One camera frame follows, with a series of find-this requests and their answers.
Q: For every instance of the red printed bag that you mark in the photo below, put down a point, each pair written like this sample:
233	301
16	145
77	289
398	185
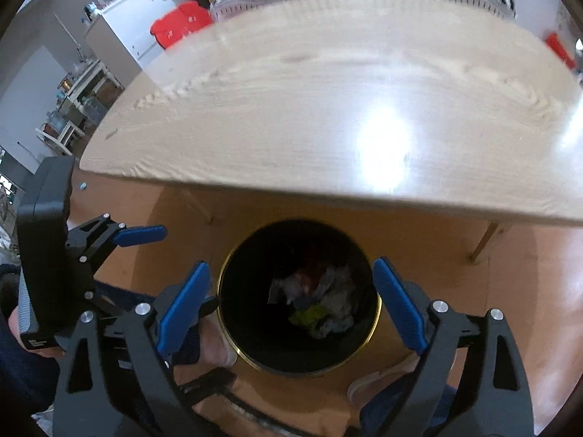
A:
561	49

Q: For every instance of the person's right foot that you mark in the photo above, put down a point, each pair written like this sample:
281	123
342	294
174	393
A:
378	382

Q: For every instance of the wooden table leg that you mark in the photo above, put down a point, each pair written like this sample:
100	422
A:
485	241

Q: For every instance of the person's left foot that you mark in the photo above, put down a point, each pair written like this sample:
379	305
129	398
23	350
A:
218	341

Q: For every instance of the white cabinet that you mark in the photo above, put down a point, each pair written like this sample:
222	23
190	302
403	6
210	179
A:
132	22

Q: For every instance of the black bin with gold rim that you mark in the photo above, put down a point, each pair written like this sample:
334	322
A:
255	327

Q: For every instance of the person's right leg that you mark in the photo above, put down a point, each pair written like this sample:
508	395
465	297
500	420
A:
391	412

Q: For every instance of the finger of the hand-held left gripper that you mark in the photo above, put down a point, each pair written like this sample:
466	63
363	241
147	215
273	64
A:
141	235
102	301

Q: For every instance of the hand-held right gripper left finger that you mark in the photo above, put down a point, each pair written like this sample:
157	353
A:
182	309

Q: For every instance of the white shelf rack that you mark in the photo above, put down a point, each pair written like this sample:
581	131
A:
77	104

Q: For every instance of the person's foot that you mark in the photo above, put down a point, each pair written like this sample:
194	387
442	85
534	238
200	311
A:
218	341
378	382

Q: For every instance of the large white paper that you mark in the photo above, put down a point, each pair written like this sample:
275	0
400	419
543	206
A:
337	291

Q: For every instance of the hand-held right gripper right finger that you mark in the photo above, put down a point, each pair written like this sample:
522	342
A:
401	302

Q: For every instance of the person's left hand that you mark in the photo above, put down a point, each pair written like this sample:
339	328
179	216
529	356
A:
16	327

